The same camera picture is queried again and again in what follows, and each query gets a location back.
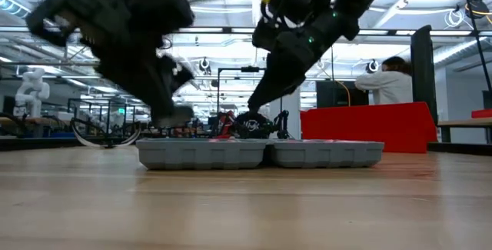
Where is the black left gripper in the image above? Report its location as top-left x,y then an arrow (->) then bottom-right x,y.
25,0 -> 196,128

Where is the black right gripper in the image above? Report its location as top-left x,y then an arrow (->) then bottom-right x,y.
245,10 -> 361,113

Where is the grey plastic tool case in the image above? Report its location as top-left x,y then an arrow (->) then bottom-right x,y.
135,137 -> 386,172

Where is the red plastic bin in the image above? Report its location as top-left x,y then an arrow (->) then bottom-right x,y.
299,102 -> 438,155

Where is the white round pillar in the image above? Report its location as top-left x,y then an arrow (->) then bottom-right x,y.
268,87 -> 302,140

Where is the person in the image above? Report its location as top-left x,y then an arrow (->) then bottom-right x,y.
233,109 -> 271,140
354,55 -> 414,106

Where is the wooden side table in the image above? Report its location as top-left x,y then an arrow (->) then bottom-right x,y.
437,118 -> 492,145

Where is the thin black slanted pole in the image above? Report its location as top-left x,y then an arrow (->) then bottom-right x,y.
459,0 -> 492,92

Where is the small red box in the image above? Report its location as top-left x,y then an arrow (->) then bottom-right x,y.
471,108 -> 492,120

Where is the black background frame stand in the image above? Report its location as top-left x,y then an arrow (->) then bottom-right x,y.
216,65 -> 270,115

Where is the thin black vertical cable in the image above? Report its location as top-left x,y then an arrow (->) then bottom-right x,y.
329,45 -> 336,82

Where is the short yellow cable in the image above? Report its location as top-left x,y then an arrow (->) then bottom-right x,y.
337,81 -> 352,108

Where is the black upright post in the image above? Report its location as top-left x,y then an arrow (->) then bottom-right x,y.
410,25 -> 439,125

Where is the black ceiling cable reel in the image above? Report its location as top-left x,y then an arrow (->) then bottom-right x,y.
464,0 -> 490,21

